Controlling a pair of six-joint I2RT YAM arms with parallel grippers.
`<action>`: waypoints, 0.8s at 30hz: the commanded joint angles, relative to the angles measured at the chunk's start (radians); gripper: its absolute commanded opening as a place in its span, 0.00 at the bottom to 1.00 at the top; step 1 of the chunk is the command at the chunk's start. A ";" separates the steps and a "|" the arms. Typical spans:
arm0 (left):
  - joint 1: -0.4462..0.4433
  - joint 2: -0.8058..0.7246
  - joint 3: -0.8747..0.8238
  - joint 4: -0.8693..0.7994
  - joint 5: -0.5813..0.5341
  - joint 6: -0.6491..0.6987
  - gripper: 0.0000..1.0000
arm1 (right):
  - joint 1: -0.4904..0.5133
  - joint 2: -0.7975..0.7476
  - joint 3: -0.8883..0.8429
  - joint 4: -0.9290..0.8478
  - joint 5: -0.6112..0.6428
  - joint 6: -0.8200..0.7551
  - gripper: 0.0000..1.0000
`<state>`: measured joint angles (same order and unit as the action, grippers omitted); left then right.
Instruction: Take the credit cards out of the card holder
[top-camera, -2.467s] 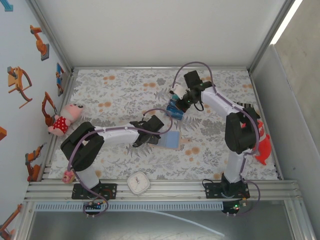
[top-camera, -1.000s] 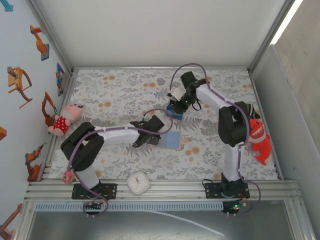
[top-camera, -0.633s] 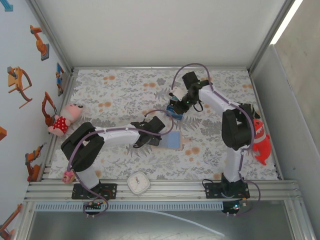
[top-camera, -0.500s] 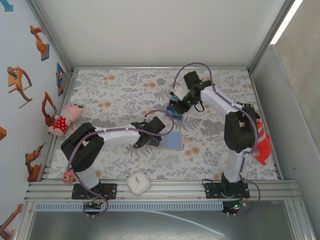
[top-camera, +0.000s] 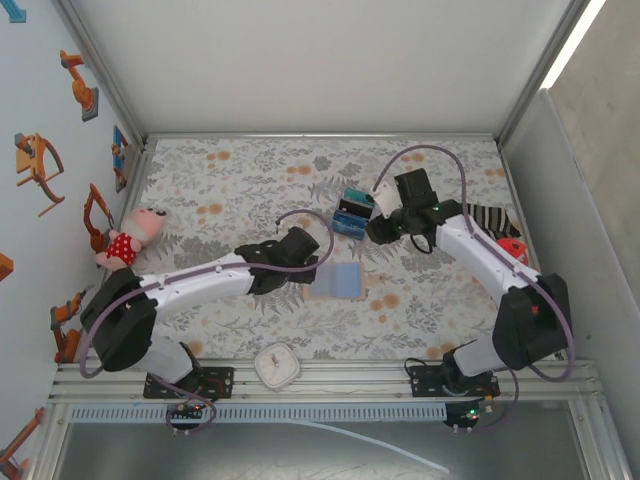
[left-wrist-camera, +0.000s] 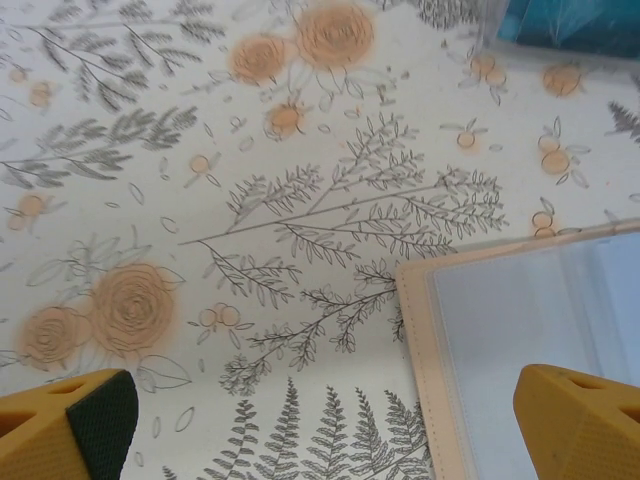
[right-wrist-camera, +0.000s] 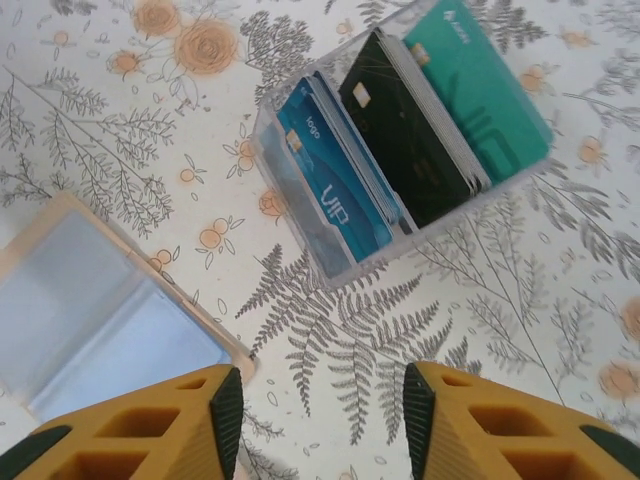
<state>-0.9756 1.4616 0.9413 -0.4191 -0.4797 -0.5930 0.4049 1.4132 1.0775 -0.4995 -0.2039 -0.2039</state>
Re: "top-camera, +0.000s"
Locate white slotted cable duct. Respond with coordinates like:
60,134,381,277
68,403,448,422

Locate small left circuit board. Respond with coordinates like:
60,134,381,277
167,403,207,426

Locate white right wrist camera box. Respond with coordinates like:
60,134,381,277
368,180,397,220

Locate teal blue small box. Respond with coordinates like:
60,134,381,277
333,209,366,239

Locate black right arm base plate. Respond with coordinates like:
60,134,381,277
409,364,501,400

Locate white square timer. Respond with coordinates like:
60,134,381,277
253,342,302,393

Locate blue orange robot sticker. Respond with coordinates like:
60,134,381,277
109,124,134,195

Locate black white striped sock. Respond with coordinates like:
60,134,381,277
467,202,522,240

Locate orange grey robot sticker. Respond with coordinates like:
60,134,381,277
13,132,67,219

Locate small circuit board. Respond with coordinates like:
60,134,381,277
167,403,207,426
459,397,496,422

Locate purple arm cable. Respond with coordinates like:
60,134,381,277
374,144,576,435
79,209,335,437

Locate aluminium rear rail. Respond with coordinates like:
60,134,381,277
143,131,502,144

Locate black credit card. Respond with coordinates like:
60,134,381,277
339,197,372,221

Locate aluminium frame post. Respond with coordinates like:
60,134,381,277
52,0,149,149
497,0,594,147

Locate pink plush doll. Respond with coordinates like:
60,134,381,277
94,207,169,274

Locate aluminium front rail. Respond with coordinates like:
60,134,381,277
47,357,604,405

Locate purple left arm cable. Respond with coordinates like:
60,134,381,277
79,209,335,437

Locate floral patterned table mat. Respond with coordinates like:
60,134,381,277
99,137,560,361

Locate red plush monster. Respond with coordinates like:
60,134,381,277
496,237,541,274

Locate bright light strip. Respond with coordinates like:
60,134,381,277
539,0,609,92

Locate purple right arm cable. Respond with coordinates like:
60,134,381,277
374,144,576,435

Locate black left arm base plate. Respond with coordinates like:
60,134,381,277
143,366,236,400

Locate beige blue card holder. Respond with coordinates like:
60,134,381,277
302,262,367,304

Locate small right circuit board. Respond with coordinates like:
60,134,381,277
459,397,496,422

